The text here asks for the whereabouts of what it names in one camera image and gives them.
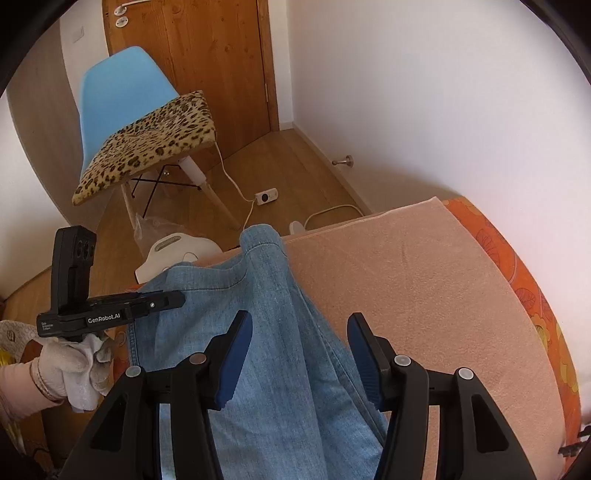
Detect person's left hand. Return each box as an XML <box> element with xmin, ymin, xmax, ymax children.
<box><xmin>28</xmin><ymin>331</ymin><xmax>117</xmax><ymax>415</ymax></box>

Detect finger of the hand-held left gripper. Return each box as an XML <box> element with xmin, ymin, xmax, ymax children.
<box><xmin>130</xmin><ymin>289</ymin><xmax>187</xmax><ymax>320</ymax></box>

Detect peach blanket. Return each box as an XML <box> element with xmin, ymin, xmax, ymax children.
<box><xmin>194</xmin><ymin>196</ymin><xmax>580</xmax><ymax>480</ymax></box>

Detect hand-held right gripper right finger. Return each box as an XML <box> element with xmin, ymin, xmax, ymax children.
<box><xmin>346</xmin><ymin>312</ymin><xmax>539</xmax><ymax>480</ymax></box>

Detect white plastic appliance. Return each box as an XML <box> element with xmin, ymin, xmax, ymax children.
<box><xmin>134</xmin><ymin>232</ymin><xmax>223</xmax><ymax>284</ymax></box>

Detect wooden door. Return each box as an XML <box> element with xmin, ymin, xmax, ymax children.
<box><xmin>102</xmin><ymin>0</ymin><xmax>283</xmax><ymax>185</ymax></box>

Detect blue denim pants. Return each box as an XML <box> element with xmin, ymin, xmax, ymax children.
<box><xmin>127</xmin><ymin>224</ymin><xmax>393</xmax><ymax>480</ymax></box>

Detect clear plastic bag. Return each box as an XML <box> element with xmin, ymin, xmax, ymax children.
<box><xmin>133</xmin><ymin>214</ymin><xmax>186</xmax><ymax>256</ymax></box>

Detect white printed cloth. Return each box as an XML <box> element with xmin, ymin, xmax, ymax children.
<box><xmin>0</xmin><ymin>319</ymin><xmax>43</xmax><ymax>358</ymax></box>

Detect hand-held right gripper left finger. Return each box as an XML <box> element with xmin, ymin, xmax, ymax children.
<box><xmin>58</xmin><ymin>310</ymin><xmax>254</xmax><ymax>480</ymax></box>

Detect orange floral bed sheet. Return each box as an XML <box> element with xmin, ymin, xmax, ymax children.
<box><xmin>0</xmin><ymin>196</ymin><xmax>585</xmax><ymax>467</ymax></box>

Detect leopard print cushion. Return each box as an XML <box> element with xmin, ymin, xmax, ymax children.
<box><xmin>71</xmin><ymin>90</ymin><xmax>219</xmax><ymax>206</ymax></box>

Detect thick white cable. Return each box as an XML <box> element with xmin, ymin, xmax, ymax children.
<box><xmin>304</xmin><ymin>205</ymin><xmax>363</xmax><ymax>230</ymax></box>

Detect blue plastic chair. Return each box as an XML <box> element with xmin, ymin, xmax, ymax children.
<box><xmin>78</xmin><ymin>45</ymin><xmax>243</xmax><ymax>232</ymax></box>

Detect person's left forearm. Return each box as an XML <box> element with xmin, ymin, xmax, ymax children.
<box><xmin>0</xmin><ymin>361</ymin><xmax>47</xmax><ymax>424</ymax></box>

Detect thin white cable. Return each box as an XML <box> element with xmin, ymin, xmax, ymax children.
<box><xmin>211</xmin><ymin>140</ymin><xmax>259</xmax><ymax>232</ymax></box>

